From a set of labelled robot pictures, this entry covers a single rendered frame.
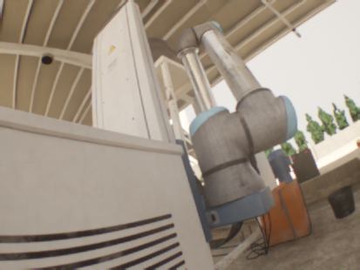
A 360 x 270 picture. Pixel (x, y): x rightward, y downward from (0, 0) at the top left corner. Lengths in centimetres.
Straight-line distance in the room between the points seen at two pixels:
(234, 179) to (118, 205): 34
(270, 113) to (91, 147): 47
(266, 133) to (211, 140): 16
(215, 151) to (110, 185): 36
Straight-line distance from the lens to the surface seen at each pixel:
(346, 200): 221
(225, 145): 51
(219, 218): 50
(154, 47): 292
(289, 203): 207
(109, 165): 20
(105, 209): 19
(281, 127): 56
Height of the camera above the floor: 74
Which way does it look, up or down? 22 degrees up
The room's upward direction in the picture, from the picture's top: 17 degrees counter-clockwise
